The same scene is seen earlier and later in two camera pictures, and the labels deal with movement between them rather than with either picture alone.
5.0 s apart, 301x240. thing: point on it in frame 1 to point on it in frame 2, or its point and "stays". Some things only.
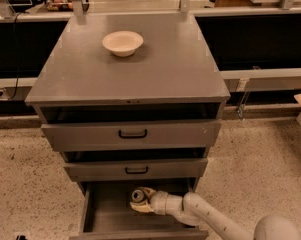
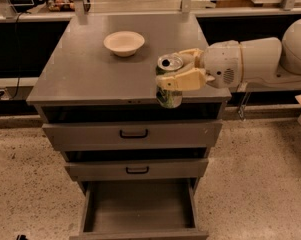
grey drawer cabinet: x=131 y=102 stays
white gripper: x=159 y=201 to x=220 y=63
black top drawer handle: x=132 y=135 stays
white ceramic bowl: x=123 y=43 stays
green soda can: x=137 y=195 to x=168 y=63
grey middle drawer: x=136 y=169 stays
